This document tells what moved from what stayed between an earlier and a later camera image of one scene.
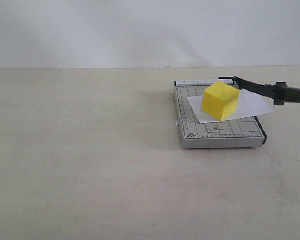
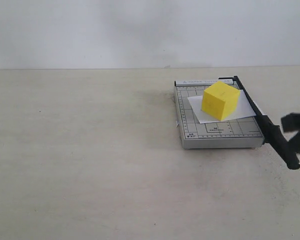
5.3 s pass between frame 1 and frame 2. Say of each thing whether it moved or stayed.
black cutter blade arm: moved
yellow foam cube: stayed
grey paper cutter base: stayed
